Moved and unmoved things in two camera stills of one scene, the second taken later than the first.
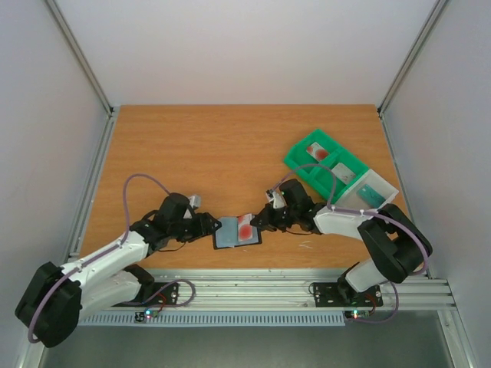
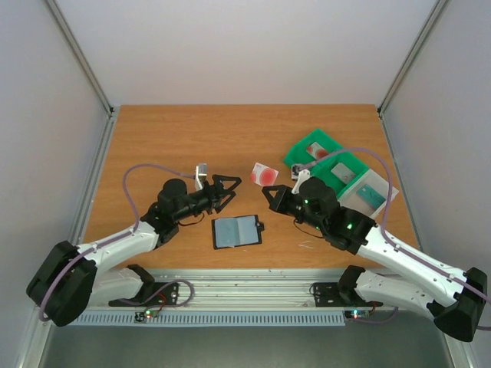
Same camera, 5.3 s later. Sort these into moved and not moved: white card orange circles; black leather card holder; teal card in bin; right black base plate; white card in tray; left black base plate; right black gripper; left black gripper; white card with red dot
Moved: right black gripper; left black gripper; white card orange circles
Not moved: left black base plate; white card with red dot; teal card in bin; black leather card holder; white card in tray; right black base plate
